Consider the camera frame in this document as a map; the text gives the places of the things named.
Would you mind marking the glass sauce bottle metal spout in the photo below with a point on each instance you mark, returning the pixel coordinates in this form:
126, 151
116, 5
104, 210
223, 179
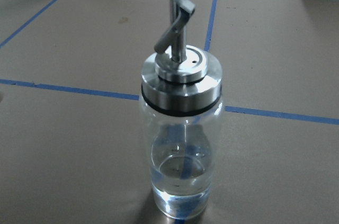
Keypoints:
181, 107

